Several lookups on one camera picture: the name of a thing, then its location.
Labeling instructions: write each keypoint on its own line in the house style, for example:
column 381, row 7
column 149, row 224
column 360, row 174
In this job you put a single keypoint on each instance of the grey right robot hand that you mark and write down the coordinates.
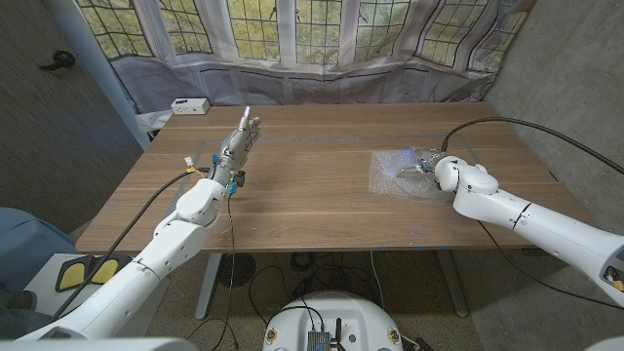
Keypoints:
column 426, row 157

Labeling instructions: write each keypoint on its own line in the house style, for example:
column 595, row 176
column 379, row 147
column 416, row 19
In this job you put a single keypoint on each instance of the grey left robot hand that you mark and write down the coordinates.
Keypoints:
column 236, row 144

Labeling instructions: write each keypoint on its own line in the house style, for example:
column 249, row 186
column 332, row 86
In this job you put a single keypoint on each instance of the clear bubble wrap sheet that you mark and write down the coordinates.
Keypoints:
column 385, row 180

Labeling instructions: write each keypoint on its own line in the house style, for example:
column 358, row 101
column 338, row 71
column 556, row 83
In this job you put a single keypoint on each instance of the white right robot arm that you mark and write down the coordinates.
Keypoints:
column 536, row 219

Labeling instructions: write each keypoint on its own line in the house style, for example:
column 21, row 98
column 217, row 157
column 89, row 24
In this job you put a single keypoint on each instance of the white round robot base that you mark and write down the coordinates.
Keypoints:
column 336, row 312

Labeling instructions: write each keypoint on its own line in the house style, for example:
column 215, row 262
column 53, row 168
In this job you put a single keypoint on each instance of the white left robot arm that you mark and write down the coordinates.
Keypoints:
column 166, row 248

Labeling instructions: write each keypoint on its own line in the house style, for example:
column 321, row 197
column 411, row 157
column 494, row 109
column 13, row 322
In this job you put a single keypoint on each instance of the small white box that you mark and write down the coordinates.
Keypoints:
column 190, row 105

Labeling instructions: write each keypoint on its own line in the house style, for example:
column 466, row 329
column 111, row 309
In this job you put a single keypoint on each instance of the grey tape outline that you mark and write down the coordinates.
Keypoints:
column 341, row 139

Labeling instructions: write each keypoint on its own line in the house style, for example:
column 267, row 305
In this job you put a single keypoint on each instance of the round black floor fan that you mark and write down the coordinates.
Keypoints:
column 241, row 268

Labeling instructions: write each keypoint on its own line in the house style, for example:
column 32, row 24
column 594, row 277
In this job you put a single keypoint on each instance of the printed window backdrop cloth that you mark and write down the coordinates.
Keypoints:
column 317, row 49

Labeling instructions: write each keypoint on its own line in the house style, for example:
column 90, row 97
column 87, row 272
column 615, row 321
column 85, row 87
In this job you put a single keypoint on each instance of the white table leg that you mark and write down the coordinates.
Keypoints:
column 451, row 283
column 208, row 287

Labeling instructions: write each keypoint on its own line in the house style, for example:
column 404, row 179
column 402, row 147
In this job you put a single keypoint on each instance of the black yellow foot pedal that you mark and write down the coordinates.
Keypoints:
column 73, row 275

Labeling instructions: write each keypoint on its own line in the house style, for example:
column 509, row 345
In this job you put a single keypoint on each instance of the blue fabric seat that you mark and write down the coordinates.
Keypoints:
column 29, row 244

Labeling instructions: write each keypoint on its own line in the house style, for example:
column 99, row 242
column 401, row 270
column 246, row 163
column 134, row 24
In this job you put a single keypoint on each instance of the white pedal platform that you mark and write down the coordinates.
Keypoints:
column 41, row 292

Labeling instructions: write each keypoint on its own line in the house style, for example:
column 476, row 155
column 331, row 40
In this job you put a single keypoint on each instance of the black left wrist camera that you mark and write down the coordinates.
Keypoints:
column 239, row 178

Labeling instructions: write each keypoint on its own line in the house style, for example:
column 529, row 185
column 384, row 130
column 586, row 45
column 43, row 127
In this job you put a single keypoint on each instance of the pale blue door frame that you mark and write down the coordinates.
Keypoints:
column 97, row 73

